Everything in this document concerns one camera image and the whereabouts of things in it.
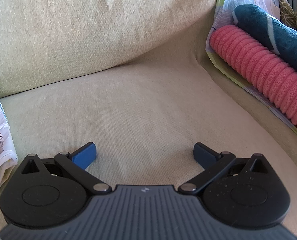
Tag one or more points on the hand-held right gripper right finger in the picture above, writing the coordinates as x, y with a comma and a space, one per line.
203, 156

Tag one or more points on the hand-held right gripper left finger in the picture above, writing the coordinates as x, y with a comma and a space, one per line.
84, 156

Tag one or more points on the light green sofa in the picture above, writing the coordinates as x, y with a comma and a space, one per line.
138, 92

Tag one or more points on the pink ribbed pillow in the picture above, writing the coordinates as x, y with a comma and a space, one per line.
263, 70

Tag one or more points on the teal rolled towel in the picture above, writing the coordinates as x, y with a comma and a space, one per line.
261, 27

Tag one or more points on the pastel printed cloth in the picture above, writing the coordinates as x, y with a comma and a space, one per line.
228, 2

